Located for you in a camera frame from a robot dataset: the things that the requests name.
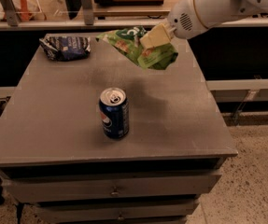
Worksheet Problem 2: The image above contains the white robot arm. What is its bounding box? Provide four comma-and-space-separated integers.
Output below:
140, 0, 268, 49

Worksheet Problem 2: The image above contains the grey drawer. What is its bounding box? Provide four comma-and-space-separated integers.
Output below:
3, 170, 221, 203
36, 199, 199, 223

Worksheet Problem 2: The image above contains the lower grey drawer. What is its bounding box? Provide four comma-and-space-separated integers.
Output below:
36, 199, 199, 223

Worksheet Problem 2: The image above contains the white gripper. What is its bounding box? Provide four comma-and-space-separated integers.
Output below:
140, 0, 208, 49

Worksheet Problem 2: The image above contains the green rice chip bag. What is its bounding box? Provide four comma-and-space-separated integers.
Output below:
96, 26, 178, 70

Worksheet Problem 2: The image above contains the blue pepsi can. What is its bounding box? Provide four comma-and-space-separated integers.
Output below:
99, 87, 129, 139

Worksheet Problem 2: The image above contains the grey cabinet with drawers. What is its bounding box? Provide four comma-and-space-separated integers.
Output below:
0, 40, 237, 224

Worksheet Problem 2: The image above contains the upper grey drawer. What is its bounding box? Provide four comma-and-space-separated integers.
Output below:
3, 170, 221, 203

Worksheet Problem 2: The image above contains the metal shelf rail frame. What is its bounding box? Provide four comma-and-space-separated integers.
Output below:
0, 0, 268, 32

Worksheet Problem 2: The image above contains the dark blue chip bag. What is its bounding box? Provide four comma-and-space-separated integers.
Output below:
39, 35, 91, 62

